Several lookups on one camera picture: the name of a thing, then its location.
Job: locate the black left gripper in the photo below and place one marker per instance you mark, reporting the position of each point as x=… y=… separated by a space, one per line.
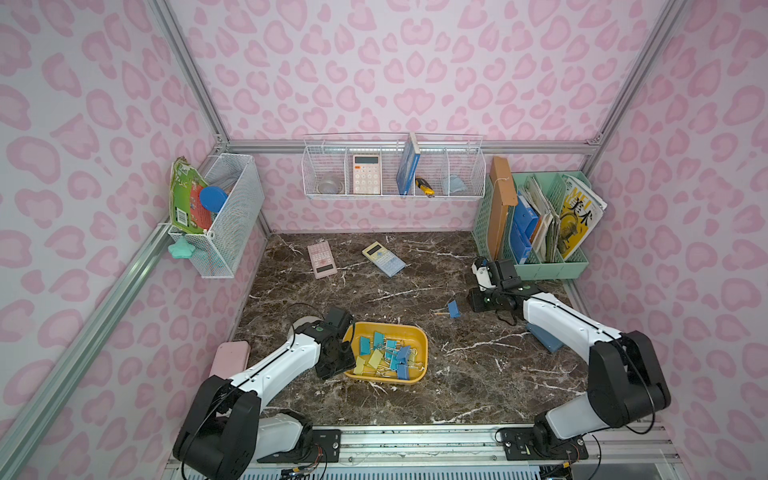
x=335 y=361

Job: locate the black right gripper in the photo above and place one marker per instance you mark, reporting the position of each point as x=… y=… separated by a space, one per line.
x=480 y=299

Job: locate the white tape roll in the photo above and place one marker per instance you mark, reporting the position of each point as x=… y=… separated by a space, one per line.
x=299 y=324

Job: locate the yellow binder clip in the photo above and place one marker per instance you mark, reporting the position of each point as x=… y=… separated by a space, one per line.
x=360 y=366
x=375 y=359

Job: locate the blue binder clip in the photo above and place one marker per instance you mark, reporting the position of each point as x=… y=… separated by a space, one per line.
x=404 y=354
x=403 y=372
x=451 y=310

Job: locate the yellow plastic storage box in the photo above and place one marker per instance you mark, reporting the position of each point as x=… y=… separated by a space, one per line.
x=412 y=336

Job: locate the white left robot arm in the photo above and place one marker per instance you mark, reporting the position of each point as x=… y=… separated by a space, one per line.
x=225 y=431

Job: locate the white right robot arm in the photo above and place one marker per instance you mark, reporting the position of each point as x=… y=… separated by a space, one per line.
x=625 y=381

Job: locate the pink calculator on table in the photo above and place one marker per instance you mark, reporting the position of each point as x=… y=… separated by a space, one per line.
x=322 y=260

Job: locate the green plastic file organizer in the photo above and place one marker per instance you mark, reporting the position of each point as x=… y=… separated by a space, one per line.
x=534 y=269

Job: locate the yellow blue calculator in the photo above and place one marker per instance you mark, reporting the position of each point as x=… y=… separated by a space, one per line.
x=384 y=259

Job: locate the blue folder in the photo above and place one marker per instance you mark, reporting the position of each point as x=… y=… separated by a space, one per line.
x=524 y=223

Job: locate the brown folder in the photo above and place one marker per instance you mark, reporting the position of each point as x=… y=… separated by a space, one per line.
x=504 y=196

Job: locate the pink pencil case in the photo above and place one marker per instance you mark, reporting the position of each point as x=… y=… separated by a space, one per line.
x=231 y=358

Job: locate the yellow art magazine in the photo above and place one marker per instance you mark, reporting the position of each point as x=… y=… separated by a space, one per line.
x=582 y=209

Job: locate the yellow black small tool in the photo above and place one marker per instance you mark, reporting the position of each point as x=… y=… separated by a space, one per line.
x=423 y=185

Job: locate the clear tape roll in basket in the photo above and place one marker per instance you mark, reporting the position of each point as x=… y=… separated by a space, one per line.
x=330 y=185

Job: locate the pink calculator in basket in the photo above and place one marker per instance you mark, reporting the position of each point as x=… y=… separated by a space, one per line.
x=366 y=174

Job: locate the blue book in basket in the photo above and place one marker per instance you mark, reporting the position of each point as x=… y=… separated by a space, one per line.
x=405 y=176

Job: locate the mint star toy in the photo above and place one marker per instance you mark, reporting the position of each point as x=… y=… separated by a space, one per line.
x=181 y=249

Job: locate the blue round disc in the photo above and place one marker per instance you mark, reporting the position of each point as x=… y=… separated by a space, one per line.
x=213 y=198

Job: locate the green snack package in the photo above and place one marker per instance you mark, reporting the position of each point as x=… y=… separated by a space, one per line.
x=185 y=208

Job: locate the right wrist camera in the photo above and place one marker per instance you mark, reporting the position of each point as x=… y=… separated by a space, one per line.
x=481 y=272

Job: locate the white wire basket left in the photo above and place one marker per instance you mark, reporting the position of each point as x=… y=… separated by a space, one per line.
x=220 y=249

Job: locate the metal base rail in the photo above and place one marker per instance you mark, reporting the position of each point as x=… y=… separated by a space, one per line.
x=453 y=451

